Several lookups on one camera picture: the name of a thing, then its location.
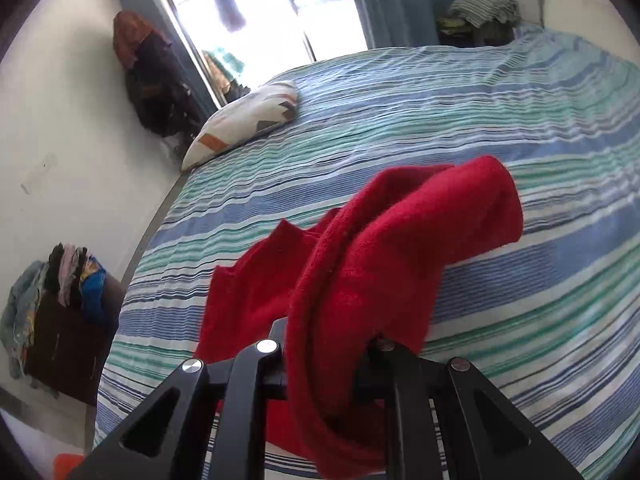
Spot teal curtain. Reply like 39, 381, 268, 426
345, 0, 491, 51

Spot dark garment hanging outside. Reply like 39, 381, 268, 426
212, 0, 247, 33

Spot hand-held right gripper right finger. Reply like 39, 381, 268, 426
352, 337, 586, 480

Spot dark bedside table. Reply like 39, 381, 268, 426
437, 22, 516, 48

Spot cream bed headboard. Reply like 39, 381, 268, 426
542, 0, 640, 41

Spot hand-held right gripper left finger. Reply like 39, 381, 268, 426
65, 316, 291, 480

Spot pile of folded blankets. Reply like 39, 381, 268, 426
436, 0, 521, 31

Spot pile of clothes on cabinet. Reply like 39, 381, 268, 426
0, 242, 108, 393

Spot patterned pillow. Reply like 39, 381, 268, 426
181, 80, 300, 172

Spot red knitted sweater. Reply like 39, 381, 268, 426
194, 155, 524, 480

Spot bed with striped sheet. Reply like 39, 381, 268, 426
93, 27, 640, 480

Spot hanging clothes on wall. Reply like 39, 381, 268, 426
112, 10, 206, 146

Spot orange fuzzy trousers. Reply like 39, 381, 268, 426
52, 452, 87, 480

